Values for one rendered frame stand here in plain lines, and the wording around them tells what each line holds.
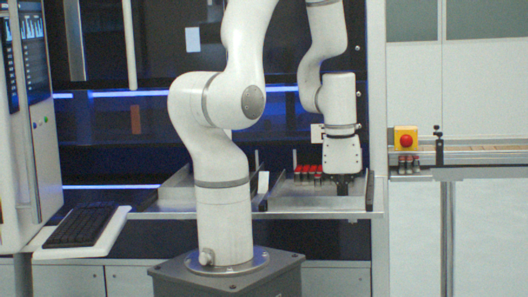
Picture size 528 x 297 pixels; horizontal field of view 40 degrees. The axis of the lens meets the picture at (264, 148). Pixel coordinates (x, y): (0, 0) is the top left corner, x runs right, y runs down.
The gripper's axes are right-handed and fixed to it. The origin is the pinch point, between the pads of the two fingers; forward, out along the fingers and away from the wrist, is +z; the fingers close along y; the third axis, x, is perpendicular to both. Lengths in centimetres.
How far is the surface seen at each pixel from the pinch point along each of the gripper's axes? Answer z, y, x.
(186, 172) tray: 4, 54, -39
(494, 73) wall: 23, -111, -495
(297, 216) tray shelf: 5.5, 11.7, 4.5
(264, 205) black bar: 2.5, 20.6, 4.5
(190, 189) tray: 1.4, 44.3, -9.5
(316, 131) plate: -10.0, 9.5, -35.4
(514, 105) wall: 53, -129, -495
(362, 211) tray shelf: 4.4, -5.1, 4.4
